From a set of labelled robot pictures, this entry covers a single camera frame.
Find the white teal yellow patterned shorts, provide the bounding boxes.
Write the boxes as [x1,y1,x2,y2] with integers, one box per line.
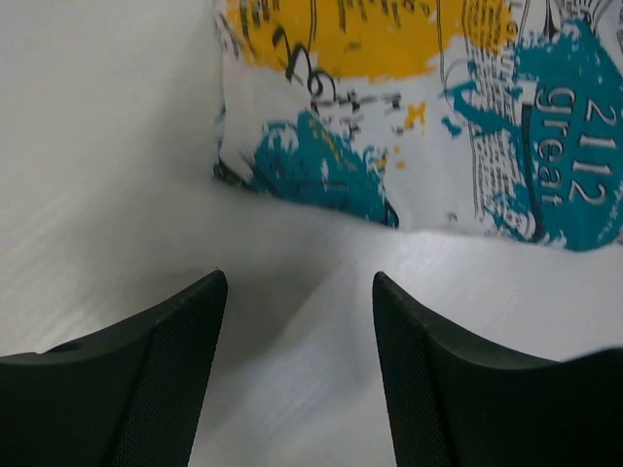
[214,1,622,252]

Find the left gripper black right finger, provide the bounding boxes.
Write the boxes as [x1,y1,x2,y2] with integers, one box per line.
[372,272,622,466]

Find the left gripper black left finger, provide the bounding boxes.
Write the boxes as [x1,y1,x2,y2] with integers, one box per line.
[1,271,228,466]

